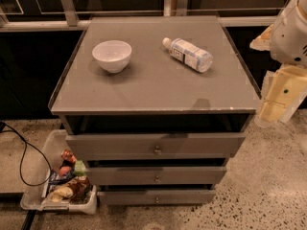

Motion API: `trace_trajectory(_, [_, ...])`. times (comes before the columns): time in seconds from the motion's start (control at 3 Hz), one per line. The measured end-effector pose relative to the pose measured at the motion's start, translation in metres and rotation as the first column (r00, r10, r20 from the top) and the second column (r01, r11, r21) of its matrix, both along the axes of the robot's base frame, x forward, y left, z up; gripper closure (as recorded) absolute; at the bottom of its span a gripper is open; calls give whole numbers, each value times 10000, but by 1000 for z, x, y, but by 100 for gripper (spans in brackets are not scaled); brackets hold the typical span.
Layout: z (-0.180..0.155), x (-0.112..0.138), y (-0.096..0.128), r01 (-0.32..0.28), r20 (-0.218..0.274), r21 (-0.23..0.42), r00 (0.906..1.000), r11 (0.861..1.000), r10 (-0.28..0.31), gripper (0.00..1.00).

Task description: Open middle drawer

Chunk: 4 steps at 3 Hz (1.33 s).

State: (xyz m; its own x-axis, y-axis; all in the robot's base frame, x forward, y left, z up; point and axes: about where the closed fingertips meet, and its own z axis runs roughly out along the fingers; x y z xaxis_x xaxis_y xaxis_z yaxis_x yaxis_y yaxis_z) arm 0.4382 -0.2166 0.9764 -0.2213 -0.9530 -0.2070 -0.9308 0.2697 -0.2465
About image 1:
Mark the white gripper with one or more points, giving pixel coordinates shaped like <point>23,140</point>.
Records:
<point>290,37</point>

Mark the grey drawer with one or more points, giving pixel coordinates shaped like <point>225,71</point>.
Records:
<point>155,175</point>
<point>156,197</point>
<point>90,147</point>

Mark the grey top drawer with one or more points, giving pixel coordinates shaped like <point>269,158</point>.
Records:
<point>90,147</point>

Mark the grey drawer cabinet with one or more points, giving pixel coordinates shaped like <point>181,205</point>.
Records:
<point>155,93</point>

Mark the grey bottom drawer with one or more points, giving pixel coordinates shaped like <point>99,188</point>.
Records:
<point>156,197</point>

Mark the clear plastic water bottle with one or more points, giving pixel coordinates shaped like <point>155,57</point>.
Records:
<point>189,54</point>

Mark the white ceramic bowl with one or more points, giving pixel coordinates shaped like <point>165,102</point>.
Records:
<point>113,55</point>

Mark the green snack packet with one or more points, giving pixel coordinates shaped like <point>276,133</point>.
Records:
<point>79,169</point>

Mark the red snack packet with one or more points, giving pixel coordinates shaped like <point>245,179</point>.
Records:
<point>69,156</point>

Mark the clear plastic storage bin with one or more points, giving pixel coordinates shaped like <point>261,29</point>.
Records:
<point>36,195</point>

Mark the brown snack bag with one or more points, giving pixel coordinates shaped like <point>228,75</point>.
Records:
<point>75,188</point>

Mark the blue snack packet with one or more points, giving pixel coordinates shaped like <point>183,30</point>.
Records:
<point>56,179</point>

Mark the metal window rail frame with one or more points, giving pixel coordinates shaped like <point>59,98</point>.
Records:
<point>55,15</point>

